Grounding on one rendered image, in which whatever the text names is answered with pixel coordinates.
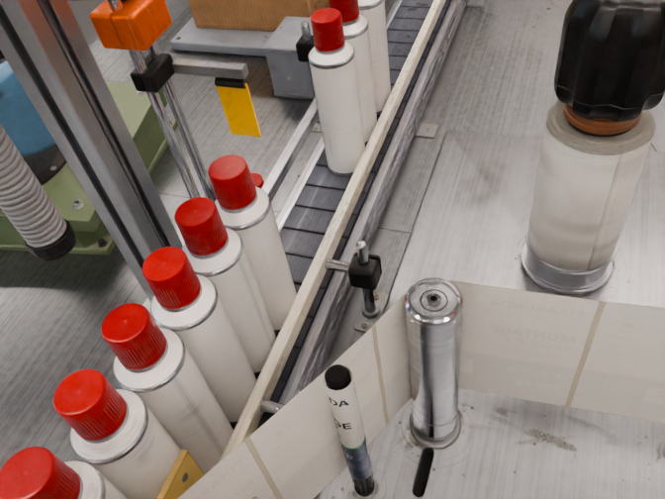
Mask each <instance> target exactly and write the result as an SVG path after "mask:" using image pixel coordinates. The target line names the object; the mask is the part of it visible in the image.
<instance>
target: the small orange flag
mask: <svg viewBox="0 0 665 499"><path fill-rule="evenodd" d="M215 85H216V86H217V88H218V91H219V95H220V98H221V101H222V104H223V107H224V110H225V113H226V117H227V120H228V123H229V126H230V129H231V132H232V134H237V135H245V136H253V137H261V133H260V130H259V127H258V123H257V119H256V116H255V112H254V108H253V105H252V101H251V97H250V94H249V90H248V86H247V80H246V79H235V78H224V77H216V78H215Z"/></svg>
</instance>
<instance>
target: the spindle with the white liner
mask: <svg viewBox="0 0 665 499"><path fill-rule="evenodd" d="M554 91H555V94H556V96H557V98H558V99H559V100H558V101H557V102H556V103H554V104H553V106H552V107H551V108H550V109H549V111H548V112H547V115H546V118H545V128H544V135H543V141H542V146H541V150H540V156H539V164H538V172H537V177H536V180H535V186H534V194H533V202H532V207H531V212H530V217H529V226H528V228H527V230H526V235H525V245H524V246H523V249H522V265H523V268H524V270H525V271H526V273H527V274H528V276H529V277H530V278H531V279H532V280H533V281H535V282H536V283H537V284H539V285H540V286H542V287H544V288H546V289H548V290H551V291H554V292H557V293H562V294H583V293H587V292H591V291H593V290H595V289H597V288H599V287H601V286H602V285H603V284H604V283H605V282H606V281H607V280H608V278H609V277H610V275H611V272H612V268H613V259H614V258H615V256H616V253H617V250H618V239H619V236H620V234H621V230H622V227H623V223H624V220H625V217H626V214H627V212H628V209H629V207H630V204H631V200H632V197H633V194H634V190H635V187H636V184H637V182H638V179H639V176H640V174H641V171H642V168H643V165H644V162H645V159H646V155H647V152H648V149H649V146H650V144H651V141H652V139H653V136H654V133H655V129H656V126H655V121H654V119H653V116H652V115H651V113H650V112H649V110H650V109H652V108H654V107H656V106H657V105H658V104H659V103H660V102H661V100H662V99H663V97H664V95H665V0H573V1H572V2H571V4H570V5H569V7H568V9H567V11H566V13H565V16H564V21H563V27H562V33H561V39H560V45H559V51H558V58H557V63H556V69H555V75H554Z"/></svg>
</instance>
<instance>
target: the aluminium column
mask: <svg viewBox="0 0 665 499"><path fill-rule="evenodd" d="M43 2H44V4H45V6H46V8H47V11H48V13H49V15H50V17H51V19H52V21H53V23H54V25H55V27H56V29H57V31H58V33H59V35H60V37H61V39H62V41H63V43H64V45H65V47H66V49H67V50H68V52H69V54H70V56H71V58H72V60H73V62H74V64H75V66H76V67H77V69H78V71H79V73H80V75H81V77H82V79H83V81H84V82H85V84H86V86H87V88H88V90H89V92H90V94H91V96H92V98H93V100H94V102H95V104H96V105H97V107H98V109H99V111H100V113H101V115H102V117H103V119H104V121H105V123H106V125H107V128H108V130H109V132H110V134H111V136H112V138H113V140H114V142H115V144H116V146H117V148H118V150H119V152H120V154H121V156H122V158H123V160H124V162H125V164H126V166H127V168H128V171H129V173H130V175H131V177H132V179H133V181H134V183H135V185H136V187H137V190H138V192H139V194H140V196H141V198H142V201H143V203H144V205H145V207H146V210H147V212H148V214H149V216H150V218H151V220H152V222H153V224H154V226H155V228H156V230H157V232H158V234H159V236H160V238H161V240H162V242H163V244H164V246H165V247H176V248H179V249H182V248H183V245H182V243H181V241H180V239H179V237H178V235H177V233H176V231H175V228H174V226H173V224H172V222H171V220H170V218H169V216H168V214H167V212H166V209H165V207H164V205H163V203H162V201H161V199H160V197H159V195H158V193H157V190H156V188H155V186H154V184H153V182H152V180H151V178H150V176H149V174H148V171H147V169H146V167H145V165H144V163H143V160H142V158H141V155H140V153H139V151H138V149H137V147H136V145H135V143H134V141H133V139H132V136H131V134H130V132H129V130H128V128H127V126H126V124H125V122H124V120H123V117H122V115H121V113H120V111H119V109H118V107H117V105H116V103H115V101H114V98H113V96H112V94H111V92H110V90H109V88H108V86H107V84H106V82H105V79H104V77H103V75H102V73H101V71H100V69H99V67H98V65H97V63H96V60H95V58H94V56H93V54H92V52H91V50H90V48H89V46H88V45H87V42H86V40H85V38H84V36H83V34H82V32H81V30H80V28H79V26H78V23H77V21H76V19H75V17H74V15H73V13H72V11H71V9H70V7H69V4H68V2H67V0H43ZM0 50H1V51H2V53H3V54H4V56H5V58H6V60H7V61H8V63H9V65H10V66H11V68H12V70H13V71H14V73H15V75H16V76H17V78H18V80H19V81H20V83H21V85H22V86H23V88H24V90H25V91H26V93H27V95H28V96H29V98H30V100H31V102H32V103H33V105H34V107H35V108H36V110H37V112H38V113H39V115H40V117H41V118H42V120H43V122H44V123H45V125H46V127H47V129H48V131H49V132H50V134H51V136H52V137H53V139H54V141H55V143H56V144H57V146H58V148H59V149H60V151H61V153H62V154H63V156H64V158H65V159H66V161H67V163H68V164H69V166H70V168H71V169H72V171H73V173H74V174H75V176H76V178H77V179H78V181H79V183H80V184H81V186H82V188H83V190H84V191H85V193H86V195H87V196H88V198H89V200H90V201H91V203H92V205H93V206H94V208H95V210H96V211H97V213H98V215H99V216H100V218H101V220H102V221H103V223H104V225H105V226H106V228H107V230H108V232H109V233H110V235H111V237H112V238H113V240H114V242H115V243H116V245H117V247H118V248H119V250H120V252H121V253H122V255H123V257H124V258H125V260H126V262H127V263H128V265H129V267H130V268H131V270H132V272H133V274H134V275H135V277H136V279H137V280H138V282H139V284H140V285H141V287H142V289H143V291H144V293H145V294H146V296H147V298H148V299H149V301H150V303H151V301H152V298H153V296H154V294H153V292H152V290H151V289H150V287H149V285H148V283H147V282H146V280H145V278H144V276H143V263H144V261H145V260H146V258H147V257H148V256H149V255H150V254H151V253H152V252H154V251H156V250H158V249H161V248H162V245H161V243H160V241H159V239H158V237H157V235H156V233H155V231H154V229H153V227H152V225H151V223H150V221H149V220H148V218H147V216H146V214H145V212H144V210H143V207H142V205H141V203H140V201H139V199H138V197H137V195H136V193H135V191H134V189H133V187H132V185H131V183H130V181H129V180H128V178H127V176H126V174H125V173H124V171H123V169H122V167H121V165H120V163H119V161H118V159H117V157H116V155H115V153H114V151H113V149H112V147H111V145H110V143H109V142H108V140H107V138H106V136H105V134H104V132H103V130H102V128H101V126H100V124H99V122H98V120H97V118H96V116H95V114H94V112H93V110H92V108H91V106H90V104H89V102H88V101H87V99H86V97H85V95H84V93H83V91H82V89H81V87H80V85H79V83H78V81H77V79H76V77H75V75H74V73H73V71H72V69H71V67H70V65H69V63H68V61H67V60H66V58H65V56H64V54H63V52H62V50H61V48H60V46H59V44H58V42H57V40H56V38H55V36H54V34H53V32H52V30H51V28H50V26H49V24H48V21H47V20H46V18H45V16H44V14H43V12H42V10H41V8H40V6H39V4H38V2H37V0H0Z"/></svg>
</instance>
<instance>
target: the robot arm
mask: <svg viewBox="0 0 665 499"><path fill-rule="evenodd" d="M0 124H1V125H2V127H3V128H4V130H5V131H6V133H7V134H8V136H9V137H10V139H11V140H12V142H13V143H14V145H15V146H16V148H17V150H18V151H19V152H20V154H21V156H22V157H23V158H24V160H25V162H26V163H27V164H28V166H29V168H30V169H31V170H32V172H33V174H34V175H35V176H36V175H38V174H39V173H41V172H42V171H43V170H44V169H45V168H46V167H47V166H48V165H49V164H50V163H51V162H52V161H53V159H54V158H55V156H56V154H57V152H58V150H59V148H58V146H57V144H56V143H55V141H54V139H53V137H52V136H51V134H50V132H49V131H48V128H47V127H46V125H45V123H44V122H43V120H42V118H41V117H40V115H39V113H38V112H37V110H36V108H35V107H34V105H33V103H32V102H31V100H30V98H29V96H28V95H27V93H26V91H25V90H24V88H23V86H22V85H21V83H20V81H19V80H18V78H17V76H16V75H15V73H14V71H13V70H12V68H11V66H10V65H9V63H8V61H7V60H6V58H5V56H4V54H3V53H2V51H1V50H0Z"/></svg>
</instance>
